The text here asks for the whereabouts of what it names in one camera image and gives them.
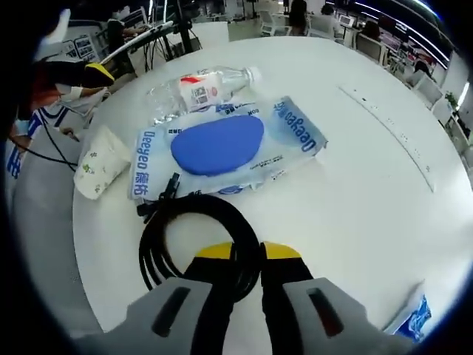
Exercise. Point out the clear plastic water bottle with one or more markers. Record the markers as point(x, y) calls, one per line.
point(207, 88)

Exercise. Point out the silver laptop on stand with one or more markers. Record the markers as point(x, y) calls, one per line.
point(140, 37)

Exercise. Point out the blue white sign board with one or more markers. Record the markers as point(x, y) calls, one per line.
point(83, 46)

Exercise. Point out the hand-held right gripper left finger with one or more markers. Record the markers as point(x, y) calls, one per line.
point(207, 296)

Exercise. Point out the white paper cup green print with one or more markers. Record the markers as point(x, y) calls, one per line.
point(99, 162)

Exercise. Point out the small blue tissue packet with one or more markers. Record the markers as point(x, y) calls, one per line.
point(417, 318)

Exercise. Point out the blue printed white cloth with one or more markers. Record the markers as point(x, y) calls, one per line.
point(33, 125)

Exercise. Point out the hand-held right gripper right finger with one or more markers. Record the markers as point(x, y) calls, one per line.
point(284, 296)

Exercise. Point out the white table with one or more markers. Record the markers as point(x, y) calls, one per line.
point(332, 222)

